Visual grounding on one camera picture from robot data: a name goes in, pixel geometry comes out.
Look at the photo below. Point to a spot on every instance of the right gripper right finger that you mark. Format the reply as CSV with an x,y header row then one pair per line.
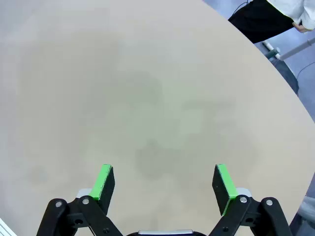
x,y
227,186

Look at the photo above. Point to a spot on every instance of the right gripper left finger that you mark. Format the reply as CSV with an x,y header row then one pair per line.
x,y
99,186

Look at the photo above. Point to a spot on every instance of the person's left hand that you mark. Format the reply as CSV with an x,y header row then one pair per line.
x,y
304,28

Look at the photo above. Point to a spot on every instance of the white pipe with green clamp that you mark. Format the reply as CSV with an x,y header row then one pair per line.
x,y
272,52

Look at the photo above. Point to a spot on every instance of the grey metal pipe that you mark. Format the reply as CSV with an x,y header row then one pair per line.
x,y
295,50

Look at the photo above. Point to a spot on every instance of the person in white lab coat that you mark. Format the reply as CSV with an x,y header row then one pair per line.
x,y
261,22

